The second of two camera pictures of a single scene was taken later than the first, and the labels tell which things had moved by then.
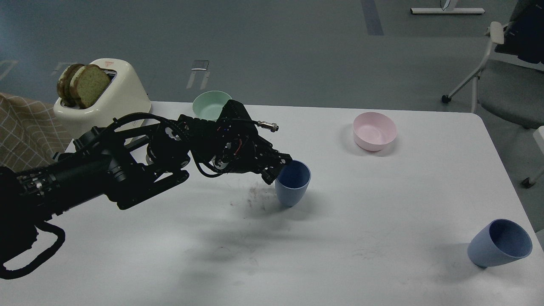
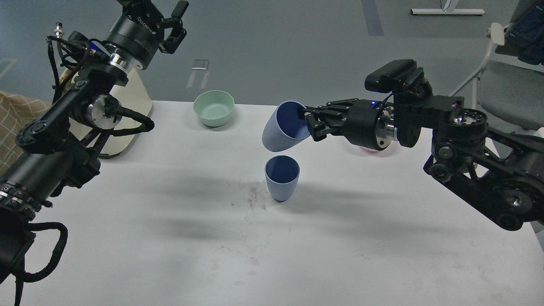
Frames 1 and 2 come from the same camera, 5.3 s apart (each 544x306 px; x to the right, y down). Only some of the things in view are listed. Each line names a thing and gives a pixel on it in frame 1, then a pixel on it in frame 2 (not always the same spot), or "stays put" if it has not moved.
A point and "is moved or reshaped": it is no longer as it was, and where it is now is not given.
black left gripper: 231,142 to 140,31
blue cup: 292,182 is moved or reshaped
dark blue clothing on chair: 523,35 stays put
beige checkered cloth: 30,133 stays put
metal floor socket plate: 199,65 stays put
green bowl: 208,105 stays put
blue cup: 500,242 to 284,129
